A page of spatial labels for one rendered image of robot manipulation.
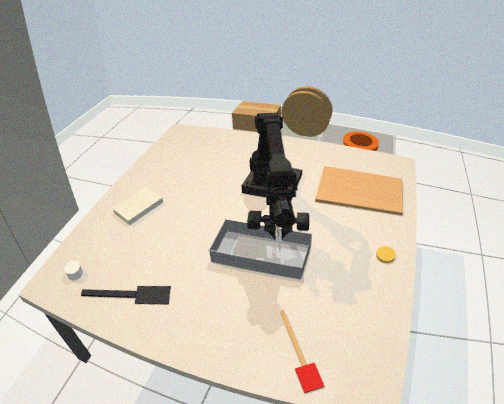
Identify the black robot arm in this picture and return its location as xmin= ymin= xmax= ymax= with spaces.
xmin=249 ymin=113 xmax=298 ymax=228

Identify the cream flat rectangular board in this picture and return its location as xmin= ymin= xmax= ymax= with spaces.
xmin=113 ymin=188 xmax=163 ymax=225

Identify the light brown wooden board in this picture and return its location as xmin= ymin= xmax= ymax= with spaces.
xmin=315 ymin=166 xmax=403 ymax=216

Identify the red spatula with wooden handle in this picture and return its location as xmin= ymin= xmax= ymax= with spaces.
xmin=280 ymin=310 xmax=325 ymax=393

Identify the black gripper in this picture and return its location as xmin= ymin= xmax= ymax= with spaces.
xmin=247 ymin=204 xmax=309 ymax=240

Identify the white short cylinder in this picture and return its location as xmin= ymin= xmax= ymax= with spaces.
xmin=64 ymin=261 xmax=83 ymax=280

